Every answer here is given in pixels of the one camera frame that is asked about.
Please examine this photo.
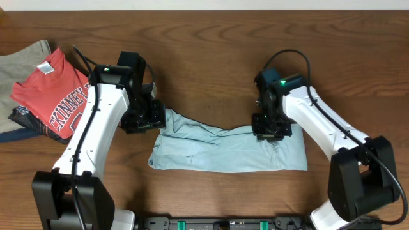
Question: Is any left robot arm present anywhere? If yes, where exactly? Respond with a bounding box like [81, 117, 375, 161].
[31, 63, 166, 229]

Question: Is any tan folded garment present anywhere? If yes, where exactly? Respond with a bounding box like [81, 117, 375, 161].
[1, 40, 52, 133]

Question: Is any red folded t-shirt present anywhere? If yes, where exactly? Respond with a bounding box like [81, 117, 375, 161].
[10, 49, 90, 139]

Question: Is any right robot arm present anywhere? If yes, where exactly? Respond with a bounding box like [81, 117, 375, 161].
[252, 73, 405, 229]

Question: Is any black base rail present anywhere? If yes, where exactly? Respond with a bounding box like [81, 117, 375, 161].
[134, 216, 383, 230]

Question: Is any light blue t-shirt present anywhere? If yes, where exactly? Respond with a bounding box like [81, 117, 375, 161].
[148, 109, 307, 173]

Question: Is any black patterned folded garment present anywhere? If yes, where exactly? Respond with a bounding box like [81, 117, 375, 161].
[8, 105, 71, 144]

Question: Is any navy blue folded garment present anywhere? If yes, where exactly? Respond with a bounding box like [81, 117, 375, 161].
[0, 128, 40, 143]

